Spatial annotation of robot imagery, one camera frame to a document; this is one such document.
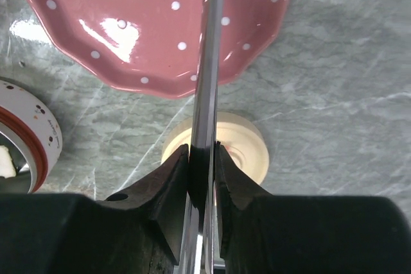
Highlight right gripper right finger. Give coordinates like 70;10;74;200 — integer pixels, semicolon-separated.
214;144;410;273

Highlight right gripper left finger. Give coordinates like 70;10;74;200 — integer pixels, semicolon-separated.
1;145;189;273

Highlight metal tongs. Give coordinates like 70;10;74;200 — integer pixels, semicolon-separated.
177;0;224;273

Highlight sushi roll red centre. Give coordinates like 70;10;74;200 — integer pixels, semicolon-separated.
0;146;16;178

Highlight steel lunch box container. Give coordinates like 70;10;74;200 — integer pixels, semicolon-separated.
1;80;63;194

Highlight right cream lid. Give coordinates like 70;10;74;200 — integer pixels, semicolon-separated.
161;112;270;184

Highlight pink polka dot plate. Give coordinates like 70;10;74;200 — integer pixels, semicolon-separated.
27;0;289;98

